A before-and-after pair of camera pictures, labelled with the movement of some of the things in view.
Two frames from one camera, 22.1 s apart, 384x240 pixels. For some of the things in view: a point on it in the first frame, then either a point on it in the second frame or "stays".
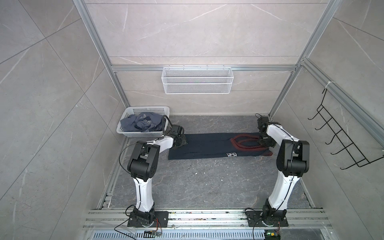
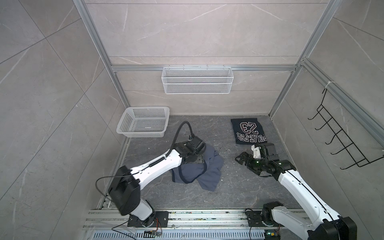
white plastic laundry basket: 163,110 stays
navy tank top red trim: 229,145 -> 248,130
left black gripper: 184,140 -> 201,159
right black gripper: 272,144 -> 248,163
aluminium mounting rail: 118,220 stays
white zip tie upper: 328,82 stays
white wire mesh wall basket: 212,80 stays
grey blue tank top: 143,122 -> 208,174
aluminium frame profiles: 303,65 stays
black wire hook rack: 359,158 stays
